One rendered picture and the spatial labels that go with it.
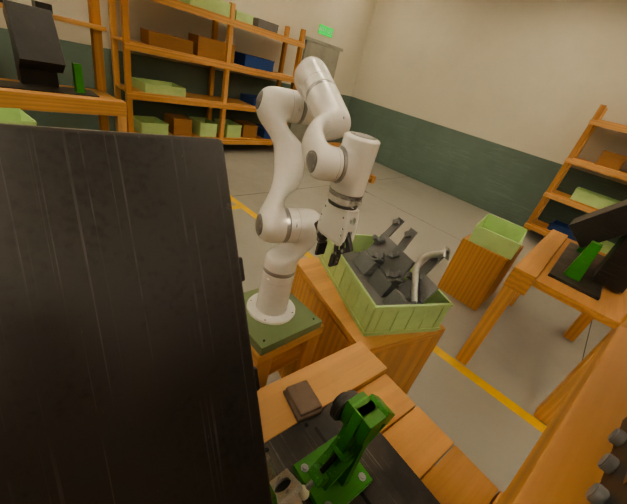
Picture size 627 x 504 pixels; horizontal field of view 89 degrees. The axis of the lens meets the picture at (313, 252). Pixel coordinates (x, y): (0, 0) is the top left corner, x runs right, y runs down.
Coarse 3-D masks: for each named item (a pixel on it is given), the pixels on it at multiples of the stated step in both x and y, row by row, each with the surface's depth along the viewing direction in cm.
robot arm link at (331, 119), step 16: (320, 80) 83; (320, 96) 81; (336, 96) 81; (320, 112) 80; (336, 112) 77; (320, 128) 71; (336, 128) 79; (304, 144) 72; (320, 144) 68; (304, 160) 73; (320, 160) 67; (336, 160) 68; (320, 176) 69; (336, 176) 70
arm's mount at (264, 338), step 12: (300, 312) 128; (312, 312) 130; (252, 324) 116; (264, 324) 117; (288, 324) 120; (300, 324) 122; (312, 324) 123; (252, 336) 111; (264, 336) 112; (276, 336) 113; (288, 336) 115; (300, 336) 121; (264, 348) 108
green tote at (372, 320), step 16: (368, 240) 189; (320, 256) 182; (336, 272) 163; (352, 272) 148; (336, 288) 163; (352, 288) 148; (352, 304) 147; (368, 304) 134; (416, 304) 138; (432, 304) 141; (448, 304) 144; (368, 320) 134; (384, 320) 136; (400, 320) 140; (416, 320) 143; (432, 320) 147
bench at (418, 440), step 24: (384, 384) 107; (408, 408) 101; (384, 432) 93; (408, 432) 94; (432, 432) 96; (408, 456) 88; (432, 456) 90; (456, 456) 91; (432, 480) 84; (456, 480) 86; (480, 480) 87
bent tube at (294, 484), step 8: (288, 472) 48; (272, 480) 48; (280, 480) 48; (288, 480) 48; (296, 480) 46; (280, 488) 48; (288, 488) 45; (296, 488) 45; (280, 496) 44; (288, 496) 44; (296, 496) 46
